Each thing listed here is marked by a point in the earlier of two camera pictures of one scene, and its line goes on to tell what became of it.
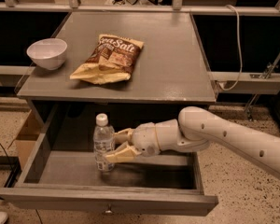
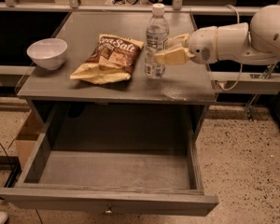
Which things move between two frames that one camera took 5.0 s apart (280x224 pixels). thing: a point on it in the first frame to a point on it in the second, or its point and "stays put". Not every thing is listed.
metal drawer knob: x=108 y=211 stays put
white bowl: x=49 y=52 stays put
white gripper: x=145 y=138 to x=202 y=46
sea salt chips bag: x=113 y=60 stays put
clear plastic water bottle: x=103 y=138 to x=157 y=36
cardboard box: x=26 y=139 stays put
